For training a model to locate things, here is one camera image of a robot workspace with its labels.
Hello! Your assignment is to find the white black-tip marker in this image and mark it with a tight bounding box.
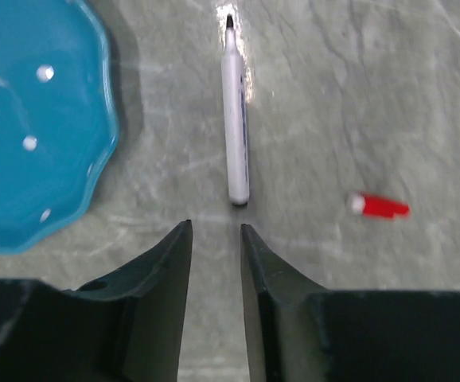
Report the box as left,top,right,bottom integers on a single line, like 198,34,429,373
221,14,250,206

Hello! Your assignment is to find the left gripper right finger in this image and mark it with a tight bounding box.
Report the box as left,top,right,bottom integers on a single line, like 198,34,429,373
240,224,460,381

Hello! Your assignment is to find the red pen cap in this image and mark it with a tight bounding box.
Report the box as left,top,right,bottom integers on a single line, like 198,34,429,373
348,193,410,220

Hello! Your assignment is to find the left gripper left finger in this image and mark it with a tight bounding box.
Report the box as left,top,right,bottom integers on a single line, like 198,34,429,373
0,220,193,381

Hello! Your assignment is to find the blue polka dot plate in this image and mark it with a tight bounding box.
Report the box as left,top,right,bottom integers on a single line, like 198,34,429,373
0,1,119,254

